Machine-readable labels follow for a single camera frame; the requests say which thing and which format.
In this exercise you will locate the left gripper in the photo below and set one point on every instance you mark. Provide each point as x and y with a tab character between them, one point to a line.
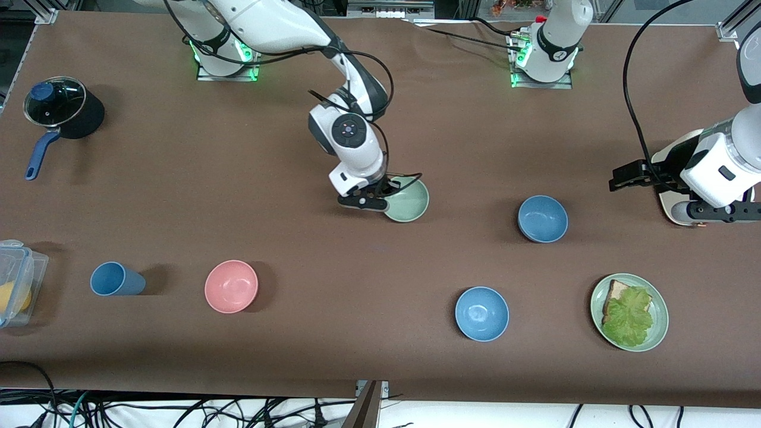
659	174

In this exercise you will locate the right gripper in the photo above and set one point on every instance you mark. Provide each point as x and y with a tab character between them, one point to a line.
385	186

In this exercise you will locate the pale green bowl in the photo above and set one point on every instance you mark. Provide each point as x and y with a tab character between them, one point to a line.
411	205

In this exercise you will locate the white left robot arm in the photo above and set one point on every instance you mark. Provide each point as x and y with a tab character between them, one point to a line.
556	41

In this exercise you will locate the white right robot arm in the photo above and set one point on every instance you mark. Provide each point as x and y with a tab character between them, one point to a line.
267	24

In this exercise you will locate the blue bowl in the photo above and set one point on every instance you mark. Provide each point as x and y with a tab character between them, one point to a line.
542	219
481	314

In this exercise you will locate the pink bowl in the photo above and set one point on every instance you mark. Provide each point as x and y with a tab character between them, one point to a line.
231	286

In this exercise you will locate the toasted bread slice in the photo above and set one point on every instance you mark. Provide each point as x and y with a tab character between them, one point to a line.
617	291

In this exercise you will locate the green lettuce leaf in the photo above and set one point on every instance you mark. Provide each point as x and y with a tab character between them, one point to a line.
630	318

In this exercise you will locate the pale green plate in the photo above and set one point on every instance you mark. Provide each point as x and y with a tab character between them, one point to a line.
659	330

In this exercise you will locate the dark metal pole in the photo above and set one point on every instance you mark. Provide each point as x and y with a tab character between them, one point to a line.
364	410

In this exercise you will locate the blue ribbed cup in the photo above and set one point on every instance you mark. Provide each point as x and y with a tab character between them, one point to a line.
116	279

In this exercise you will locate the clear plastic food container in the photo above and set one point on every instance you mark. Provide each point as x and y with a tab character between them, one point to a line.
32	267

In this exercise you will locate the yellow fruit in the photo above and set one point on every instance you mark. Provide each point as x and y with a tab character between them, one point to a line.
13	297

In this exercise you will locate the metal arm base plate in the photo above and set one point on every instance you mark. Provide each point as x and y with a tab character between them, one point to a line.
562	85
205	74

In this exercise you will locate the aluminium frame profile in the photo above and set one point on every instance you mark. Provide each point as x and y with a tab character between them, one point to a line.
737	21

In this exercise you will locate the metal table bracket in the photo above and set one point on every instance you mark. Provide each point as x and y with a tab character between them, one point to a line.
384	389

